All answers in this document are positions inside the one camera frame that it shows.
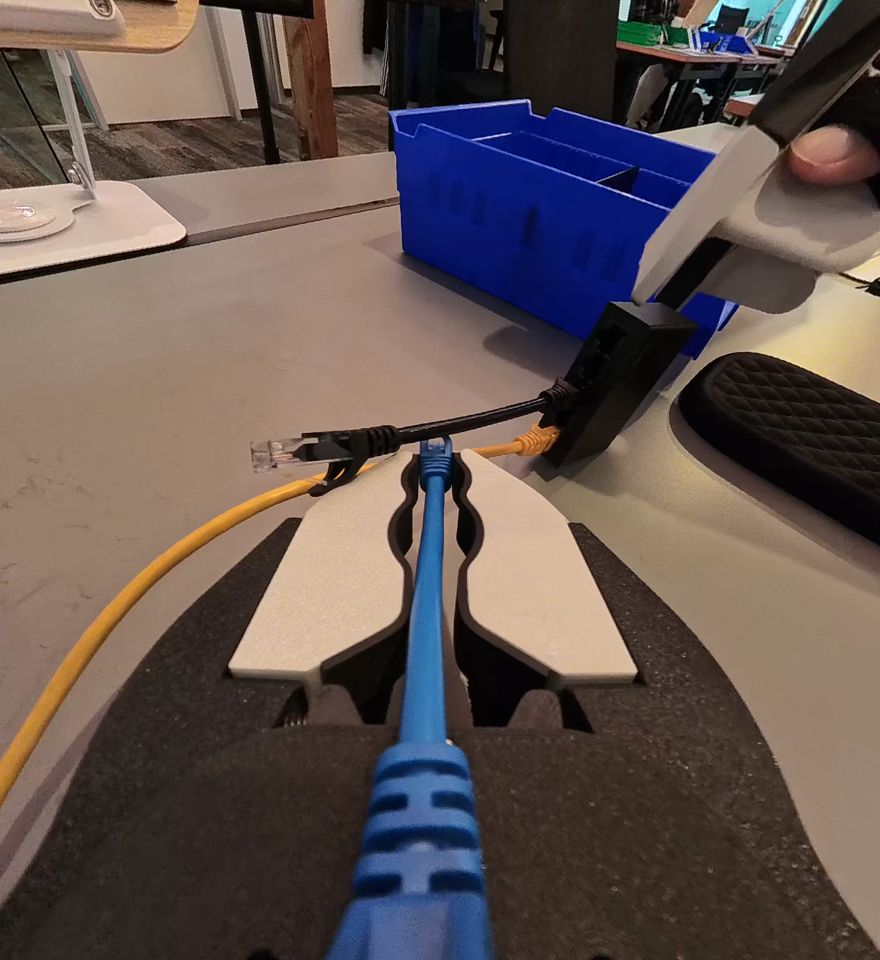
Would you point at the black network switch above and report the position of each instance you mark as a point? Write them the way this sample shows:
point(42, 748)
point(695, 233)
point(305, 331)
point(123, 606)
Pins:
point(620, 375)

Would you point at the blue plastic bin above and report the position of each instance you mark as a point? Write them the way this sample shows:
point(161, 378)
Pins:
point(515, 210)
point(733, 42)

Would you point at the black textured pad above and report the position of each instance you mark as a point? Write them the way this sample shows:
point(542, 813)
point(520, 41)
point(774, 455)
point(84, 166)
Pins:
point(815, 443)

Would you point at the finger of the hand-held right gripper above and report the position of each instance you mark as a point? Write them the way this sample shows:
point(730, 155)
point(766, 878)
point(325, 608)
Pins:
point(703, 218)
point(808, 233)

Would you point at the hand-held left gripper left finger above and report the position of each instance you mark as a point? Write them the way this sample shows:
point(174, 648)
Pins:
point(320, 578)

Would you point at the black office chair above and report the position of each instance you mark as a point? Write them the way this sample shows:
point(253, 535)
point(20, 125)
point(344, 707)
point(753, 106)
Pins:
point(560, 53)

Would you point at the person's right hand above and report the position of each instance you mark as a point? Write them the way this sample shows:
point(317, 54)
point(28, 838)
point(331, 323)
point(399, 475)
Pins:
point(833, 155)

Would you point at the green-topped table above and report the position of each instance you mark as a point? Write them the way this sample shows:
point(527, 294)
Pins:
point(695, 53)

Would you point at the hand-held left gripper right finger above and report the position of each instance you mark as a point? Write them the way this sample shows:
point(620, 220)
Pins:
point(553, 593)

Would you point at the white stand base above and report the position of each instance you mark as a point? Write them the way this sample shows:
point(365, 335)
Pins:
point(65, 225)

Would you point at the wooden pillar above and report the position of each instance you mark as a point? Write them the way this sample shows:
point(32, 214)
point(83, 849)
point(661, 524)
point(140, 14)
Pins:
point(312, 75)

